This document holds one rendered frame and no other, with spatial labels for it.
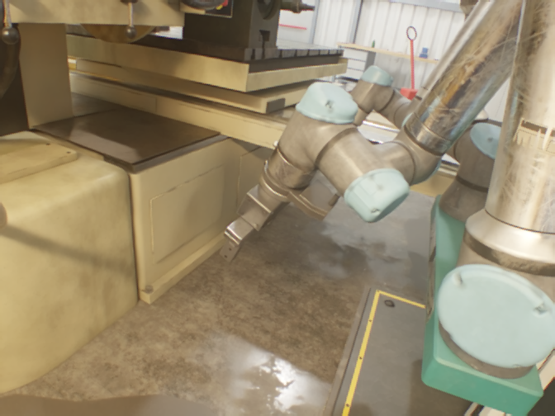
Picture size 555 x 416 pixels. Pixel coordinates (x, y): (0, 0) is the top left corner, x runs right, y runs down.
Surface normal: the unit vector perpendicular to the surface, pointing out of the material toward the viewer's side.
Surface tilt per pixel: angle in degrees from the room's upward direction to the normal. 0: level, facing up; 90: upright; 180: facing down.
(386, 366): 0
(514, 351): 98
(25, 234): 90
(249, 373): 0
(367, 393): 0
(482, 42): 89
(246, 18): 90
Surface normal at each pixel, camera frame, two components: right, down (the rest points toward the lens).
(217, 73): -0.44, 0.36
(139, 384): 0.13, -0.87
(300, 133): -0.72, 0.24
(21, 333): 0.75, 0.40
